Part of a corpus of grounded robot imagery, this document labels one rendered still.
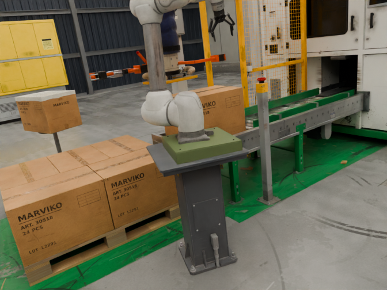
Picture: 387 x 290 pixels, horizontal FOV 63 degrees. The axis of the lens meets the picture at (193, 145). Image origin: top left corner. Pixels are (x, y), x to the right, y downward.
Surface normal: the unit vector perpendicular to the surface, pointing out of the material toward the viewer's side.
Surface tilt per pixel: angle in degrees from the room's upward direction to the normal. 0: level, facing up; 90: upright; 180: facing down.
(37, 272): 90
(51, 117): 90
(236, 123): 90
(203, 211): 90
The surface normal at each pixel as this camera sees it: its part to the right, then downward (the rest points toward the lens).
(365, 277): -0.12, -0.95
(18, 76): 0.59, 0.18
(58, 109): 0.80, 0.09
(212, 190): 0.29, 0.26
